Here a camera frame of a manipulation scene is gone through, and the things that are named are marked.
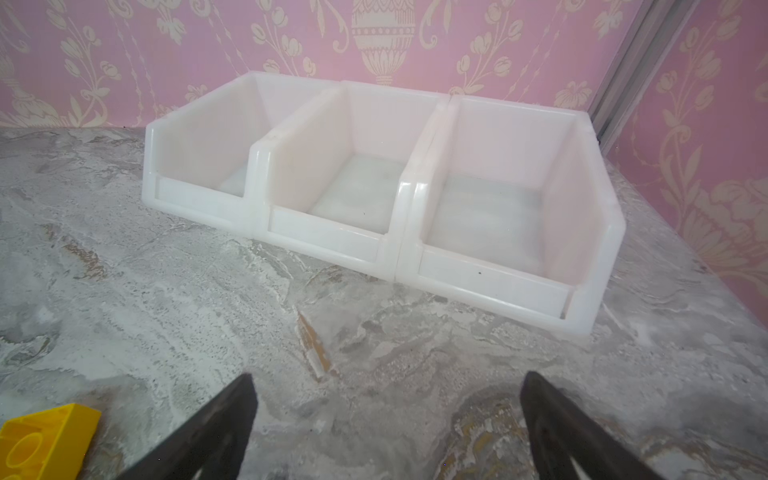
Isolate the left white plastic bin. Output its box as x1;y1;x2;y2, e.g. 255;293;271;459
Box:
141;72;334;235

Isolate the yellow lego brick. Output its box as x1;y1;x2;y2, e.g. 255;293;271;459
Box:
1;403;101;480

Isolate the white plastic bin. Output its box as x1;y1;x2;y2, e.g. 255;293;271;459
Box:
141;72;334;235
395;96;626;336
245;81;450;281

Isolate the middle white plastic bin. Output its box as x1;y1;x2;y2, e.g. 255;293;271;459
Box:
245;81;450;281

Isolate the right white plastic bin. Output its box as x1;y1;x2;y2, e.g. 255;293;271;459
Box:
395;96;626;336

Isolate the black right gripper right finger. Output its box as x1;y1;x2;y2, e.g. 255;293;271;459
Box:
520;371;660;479

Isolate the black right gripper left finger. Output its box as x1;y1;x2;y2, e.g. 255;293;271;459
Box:
119;373;258;480

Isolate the aluminium corner post right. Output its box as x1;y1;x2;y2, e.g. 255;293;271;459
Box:
588;0;698;156

